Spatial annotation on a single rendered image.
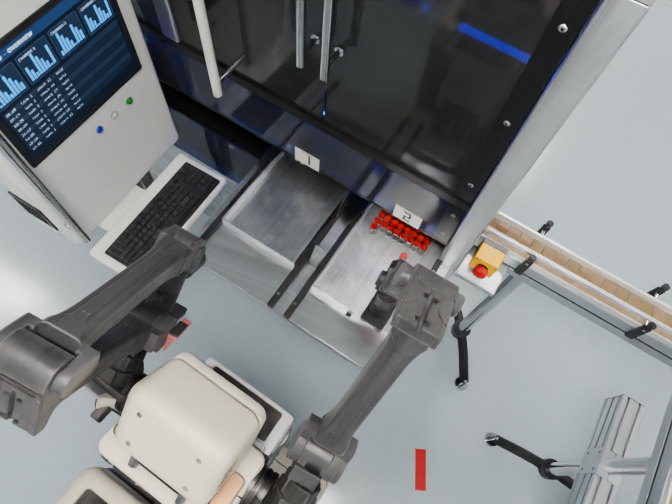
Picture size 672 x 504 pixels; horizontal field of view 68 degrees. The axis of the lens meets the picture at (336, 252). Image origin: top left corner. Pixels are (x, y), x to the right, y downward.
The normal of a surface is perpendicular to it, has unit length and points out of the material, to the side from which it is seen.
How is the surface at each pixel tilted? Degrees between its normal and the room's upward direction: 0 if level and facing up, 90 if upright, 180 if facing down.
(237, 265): 0
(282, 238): 0
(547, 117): 90
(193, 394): 42
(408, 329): 54
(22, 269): 0
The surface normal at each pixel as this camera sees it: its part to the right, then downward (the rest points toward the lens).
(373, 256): 0.07, -0.41
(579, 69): -0.54, 0.75
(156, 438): -0.36, 0.27
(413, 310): 0.29, -0.53
